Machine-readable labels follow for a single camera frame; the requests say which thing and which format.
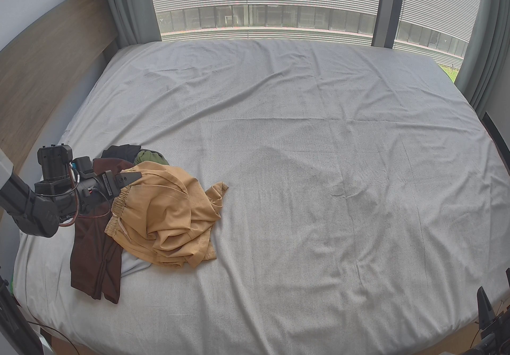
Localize black cable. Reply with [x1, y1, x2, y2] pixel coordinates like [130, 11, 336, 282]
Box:
[20, 306, 80, 355]

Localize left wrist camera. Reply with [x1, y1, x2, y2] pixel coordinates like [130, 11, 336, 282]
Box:
[73, 156, 96, 183]

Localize tan shorts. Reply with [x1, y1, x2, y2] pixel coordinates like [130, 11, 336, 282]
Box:
[104, 161, 230, 269]

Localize brown garment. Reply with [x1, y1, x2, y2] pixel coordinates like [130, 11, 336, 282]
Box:
[70, 157, 134, 304]

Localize black garment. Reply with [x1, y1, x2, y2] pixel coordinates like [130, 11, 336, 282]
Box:
[100, 144, 142, 163]

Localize bed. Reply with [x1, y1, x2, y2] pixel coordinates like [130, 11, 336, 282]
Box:
[0, 0, 508, 355]

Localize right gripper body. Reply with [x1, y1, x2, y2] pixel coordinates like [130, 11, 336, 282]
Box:
[480, 322, 510, 355]

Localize pale blue garment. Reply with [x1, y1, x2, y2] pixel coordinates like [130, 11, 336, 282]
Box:
[120, 254, 154, 278]

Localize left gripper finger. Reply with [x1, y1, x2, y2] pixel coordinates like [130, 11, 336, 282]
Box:
[116, 171, 142, 189]

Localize green garment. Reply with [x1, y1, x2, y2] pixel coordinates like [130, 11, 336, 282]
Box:
[133, 149, 170, 167]

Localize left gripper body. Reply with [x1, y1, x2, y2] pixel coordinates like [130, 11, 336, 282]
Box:
[76, 171, 122, 211]

